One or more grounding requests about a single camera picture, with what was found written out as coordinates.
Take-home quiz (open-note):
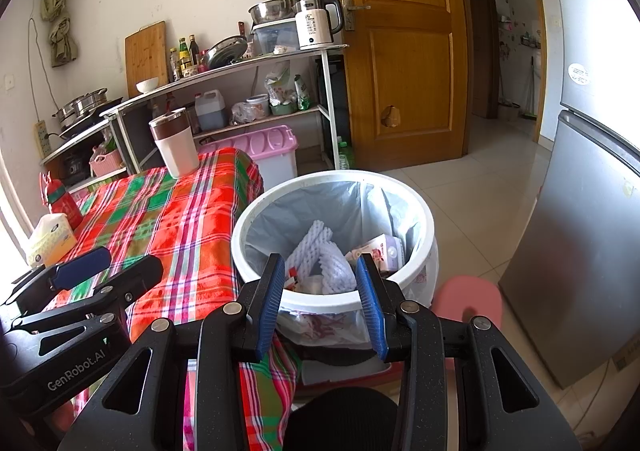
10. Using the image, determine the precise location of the black wall cable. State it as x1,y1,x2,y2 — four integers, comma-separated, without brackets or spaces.
27,18,61,124

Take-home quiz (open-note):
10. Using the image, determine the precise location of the white power strip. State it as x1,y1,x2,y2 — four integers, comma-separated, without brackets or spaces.
34,120,52,156

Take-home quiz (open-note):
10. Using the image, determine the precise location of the clear plastic bag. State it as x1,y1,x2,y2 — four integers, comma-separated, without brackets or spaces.
230,101,258,126

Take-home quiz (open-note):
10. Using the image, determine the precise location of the cardboard box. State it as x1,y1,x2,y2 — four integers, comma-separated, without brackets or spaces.
575,341,640,437

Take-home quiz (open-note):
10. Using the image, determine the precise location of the yellow tissue pack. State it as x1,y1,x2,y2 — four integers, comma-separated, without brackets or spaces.
25,213,78,268

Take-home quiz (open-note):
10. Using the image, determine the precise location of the wooden door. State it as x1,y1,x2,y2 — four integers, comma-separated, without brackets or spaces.
325,0,473,172

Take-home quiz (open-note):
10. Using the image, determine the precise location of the hanging green cloth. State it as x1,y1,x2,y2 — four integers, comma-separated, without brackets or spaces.
40,0,80,68

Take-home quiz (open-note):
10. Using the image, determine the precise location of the steel frying pan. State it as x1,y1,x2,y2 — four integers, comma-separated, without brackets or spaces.
202,22,249,70

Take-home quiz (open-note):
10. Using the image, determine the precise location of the white lid jar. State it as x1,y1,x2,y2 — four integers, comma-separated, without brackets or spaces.
247,93,271,119

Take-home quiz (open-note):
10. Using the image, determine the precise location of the pink plastic stool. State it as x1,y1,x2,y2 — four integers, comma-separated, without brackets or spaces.
431,276,503,332

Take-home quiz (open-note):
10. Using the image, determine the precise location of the pink basket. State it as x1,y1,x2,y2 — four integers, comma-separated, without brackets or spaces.
89,148,124,178

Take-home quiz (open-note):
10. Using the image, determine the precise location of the white foam fruit net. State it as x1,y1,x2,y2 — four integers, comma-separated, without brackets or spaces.
320,242,358,295
291,220,335,277

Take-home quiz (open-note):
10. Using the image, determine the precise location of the low white metal shelf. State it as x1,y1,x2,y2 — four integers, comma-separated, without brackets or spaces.
40,118,128,192

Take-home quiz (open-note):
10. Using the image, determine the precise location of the white electric kettle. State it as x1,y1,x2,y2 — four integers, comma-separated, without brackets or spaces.
294,0,345,50

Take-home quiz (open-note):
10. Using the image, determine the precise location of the red crab water bottle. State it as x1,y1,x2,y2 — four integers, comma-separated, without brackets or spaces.
39,171,83,231

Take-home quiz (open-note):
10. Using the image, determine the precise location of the red green plaid tablecloth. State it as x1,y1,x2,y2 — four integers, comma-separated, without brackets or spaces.
42,147,301,451

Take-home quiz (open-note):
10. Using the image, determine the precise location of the white trash bin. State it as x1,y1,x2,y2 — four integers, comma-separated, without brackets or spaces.
231,170,441,362

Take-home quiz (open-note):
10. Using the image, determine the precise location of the pink lid storage box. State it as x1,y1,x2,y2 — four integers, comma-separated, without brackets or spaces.
197,125,299,192

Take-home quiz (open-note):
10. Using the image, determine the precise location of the black induction cooker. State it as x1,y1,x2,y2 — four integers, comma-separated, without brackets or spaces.
59,98,125,139

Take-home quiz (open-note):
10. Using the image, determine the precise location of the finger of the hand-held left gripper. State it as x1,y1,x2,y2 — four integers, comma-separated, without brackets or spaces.
10,256,164,332
0,247,112,307

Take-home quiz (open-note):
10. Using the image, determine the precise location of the translucent bin liner bag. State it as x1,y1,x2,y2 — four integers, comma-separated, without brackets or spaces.
245,181,432,362

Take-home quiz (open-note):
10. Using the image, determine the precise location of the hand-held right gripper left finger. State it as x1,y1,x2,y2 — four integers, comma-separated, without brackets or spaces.
56,253,286,451

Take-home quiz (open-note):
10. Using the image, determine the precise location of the tall white metal shelf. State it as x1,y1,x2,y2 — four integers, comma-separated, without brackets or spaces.
100,43,351,172

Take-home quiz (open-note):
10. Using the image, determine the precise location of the yellow label sauce bottle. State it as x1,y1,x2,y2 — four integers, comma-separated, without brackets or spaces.
178,37,193,76

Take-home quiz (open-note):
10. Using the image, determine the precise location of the green packet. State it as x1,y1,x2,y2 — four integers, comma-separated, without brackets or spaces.
294,74,312,110

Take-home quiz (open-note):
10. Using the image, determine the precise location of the silver refrigerator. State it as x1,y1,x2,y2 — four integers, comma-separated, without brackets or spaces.
499,0,640,389

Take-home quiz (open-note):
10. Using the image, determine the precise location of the red picture milk carton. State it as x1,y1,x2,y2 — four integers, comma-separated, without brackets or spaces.
350,233,405,277

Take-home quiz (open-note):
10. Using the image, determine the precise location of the wooden door frame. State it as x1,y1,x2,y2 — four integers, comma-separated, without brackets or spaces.
462,0,546,144

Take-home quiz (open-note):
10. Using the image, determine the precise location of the plastic oil jug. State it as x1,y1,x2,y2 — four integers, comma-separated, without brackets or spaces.
193,89,228,132

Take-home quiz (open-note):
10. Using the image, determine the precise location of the white jug with brown band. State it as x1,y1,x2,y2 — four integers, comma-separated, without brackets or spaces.
149,107,200,179

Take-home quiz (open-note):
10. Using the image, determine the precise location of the clear plastic storage container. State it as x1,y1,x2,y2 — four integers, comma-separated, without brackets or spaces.
251,21,301,56

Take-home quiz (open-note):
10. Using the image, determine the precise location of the steel steamer pot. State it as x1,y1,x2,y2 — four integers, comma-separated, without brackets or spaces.
51,88,109,128

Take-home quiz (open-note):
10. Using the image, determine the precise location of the wooden cutting board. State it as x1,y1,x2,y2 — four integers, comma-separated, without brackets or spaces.
124,21,168,99

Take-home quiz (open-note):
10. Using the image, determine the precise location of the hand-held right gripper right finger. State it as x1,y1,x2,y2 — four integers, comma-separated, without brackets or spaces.
355,253,583,451

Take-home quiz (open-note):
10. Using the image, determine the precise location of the steel basin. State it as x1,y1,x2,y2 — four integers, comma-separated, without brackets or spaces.
248,0,301,25

